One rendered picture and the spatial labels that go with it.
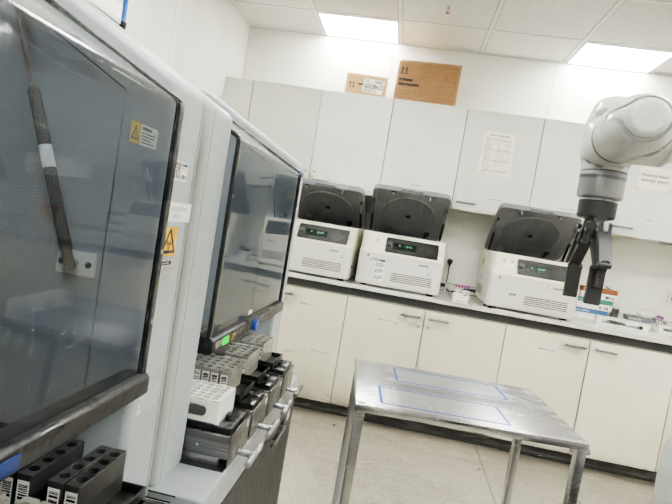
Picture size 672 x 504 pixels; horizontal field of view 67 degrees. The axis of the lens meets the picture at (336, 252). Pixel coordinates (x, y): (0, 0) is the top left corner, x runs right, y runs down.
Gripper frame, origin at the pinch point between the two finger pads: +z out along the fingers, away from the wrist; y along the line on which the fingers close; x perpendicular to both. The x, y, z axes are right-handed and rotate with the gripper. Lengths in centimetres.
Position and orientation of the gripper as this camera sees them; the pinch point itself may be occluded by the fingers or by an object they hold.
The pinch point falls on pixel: (580, 294)
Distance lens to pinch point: 121.2
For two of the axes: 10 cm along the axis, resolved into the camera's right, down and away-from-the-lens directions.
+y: 1.3, -0.3, 9.9
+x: -9.8, -1.7, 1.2
